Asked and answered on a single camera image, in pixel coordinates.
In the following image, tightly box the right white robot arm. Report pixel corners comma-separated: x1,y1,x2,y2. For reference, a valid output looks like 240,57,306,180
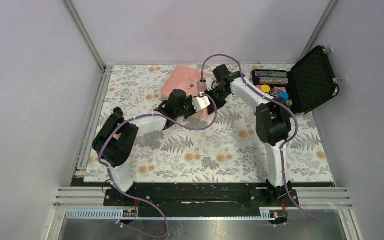
205,64,292,206

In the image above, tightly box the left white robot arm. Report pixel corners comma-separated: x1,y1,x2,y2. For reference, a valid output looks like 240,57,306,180
92,89,197,206

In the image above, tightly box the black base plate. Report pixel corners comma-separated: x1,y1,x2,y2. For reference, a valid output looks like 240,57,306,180
103,182,299,218

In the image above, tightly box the floral table mat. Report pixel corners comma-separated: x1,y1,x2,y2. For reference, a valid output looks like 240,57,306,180
97,65,334,182

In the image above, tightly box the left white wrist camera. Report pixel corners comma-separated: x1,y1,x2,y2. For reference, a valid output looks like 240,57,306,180
192,95,212,113

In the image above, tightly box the pink medicine kit case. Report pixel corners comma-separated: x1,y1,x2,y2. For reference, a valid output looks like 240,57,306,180
161,65,207,100

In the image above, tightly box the black thermometer orange tip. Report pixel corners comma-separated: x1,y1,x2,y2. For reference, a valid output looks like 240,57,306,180
113,107,124,118

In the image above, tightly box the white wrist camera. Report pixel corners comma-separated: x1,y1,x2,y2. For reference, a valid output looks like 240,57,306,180
192,95,212,113
200,76,216,91

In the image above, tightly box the black poker chip case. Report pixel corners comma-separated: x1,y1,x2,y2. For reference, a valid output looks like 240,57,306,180
250,45,340,114

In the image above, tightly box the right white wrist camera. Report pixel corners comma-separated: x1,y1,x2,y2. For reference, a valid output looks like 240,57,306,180
200,76,216,91

